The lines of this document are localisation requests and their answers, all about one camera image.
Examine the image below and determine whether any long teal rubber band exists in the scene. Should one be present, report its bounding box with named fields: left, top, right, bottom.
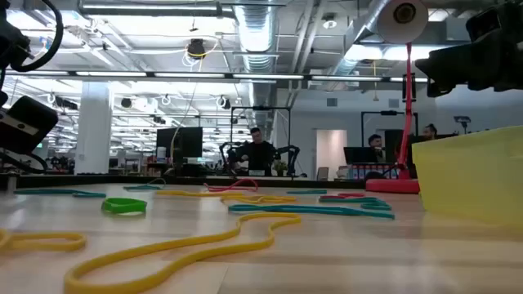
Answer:
left=227, top=203, right=396, bottom=221

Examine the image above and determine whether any red desk lamp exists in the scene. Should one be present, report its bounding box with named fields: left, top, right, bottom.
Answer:
left=364, top=0, right=429, bottom=195

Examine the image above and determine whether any black ceiling device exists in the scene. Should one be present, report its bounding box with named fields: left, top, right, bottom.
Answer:
left=186, top=38, right=207, bottom=60

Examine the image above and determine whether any red rubber band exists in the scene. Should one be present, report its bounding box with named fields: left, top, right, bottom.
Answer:
left=203, top=178, right=260, bottom=194
left=320, top=192, right=365, bottom=200

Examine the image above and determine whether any black aluminium table frame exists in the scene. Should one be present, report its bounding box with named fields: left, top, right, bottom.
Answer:
left=0, top=173, right=369, bottom=189

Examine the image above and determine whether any black computer monitor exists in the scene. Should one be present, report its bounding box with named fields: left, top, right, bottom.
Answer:
left=155, top=126, right=204, bottom=165
left=342, top=145, right=375, bottom=166

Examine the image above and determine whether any green rubber band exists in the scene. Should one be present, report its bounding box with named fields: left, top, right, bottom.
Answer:
left=101, top=197, right=148, bottom=216

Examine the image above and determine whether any black camera on stand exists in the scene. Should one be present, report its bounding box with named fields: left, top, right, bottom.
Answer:
left=453, top=115, right=472, bottom=135

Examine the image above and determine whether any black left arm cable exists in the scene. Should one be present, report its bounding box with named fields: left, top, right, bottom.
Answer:
left=10, top=0, right=65, bottom=74

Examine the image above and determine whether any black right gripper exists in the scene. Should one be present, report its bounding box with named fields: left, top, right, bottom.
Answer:
left=414, top=2, right=523, bottom=98

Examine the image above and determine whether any long yellow rubber band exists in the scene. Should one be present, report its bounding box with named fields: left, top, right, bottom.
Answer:
left=63, top=212, right=302, bottom=294

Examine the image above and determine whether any silver ventilation duct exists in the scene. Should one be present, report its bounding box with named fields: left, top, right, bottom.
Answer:
left=232, top=0, right=283, bottom=74

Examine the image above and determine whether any white building column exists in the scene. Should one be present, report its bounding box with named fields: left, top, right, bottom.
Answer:
left=74, top=80, right=114, bottom=176

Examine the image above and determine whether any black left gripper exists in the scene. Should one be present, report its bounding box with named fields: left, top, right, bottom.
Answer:
left=0, top=96, right=59, bottom=156

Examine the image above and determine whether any black gantry frame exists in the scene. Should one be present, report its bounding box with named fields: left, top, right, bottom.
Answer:
left=230, top=105, right=293, bottom=176
left=360, top=109, right=419, bottom=148

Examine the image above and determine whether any yellow plastic bin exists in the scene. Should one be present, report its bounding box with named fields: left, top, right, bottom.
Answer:
left=411, top=125, right=523, bottom=228

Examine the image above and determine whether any person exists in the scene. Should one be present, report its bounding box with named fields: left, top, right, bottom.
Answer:
left=366, top=133, right=386, bottom=164
left=422, top=122, right=439, bottom=142
left=235, top=127, right=283, bottom=177

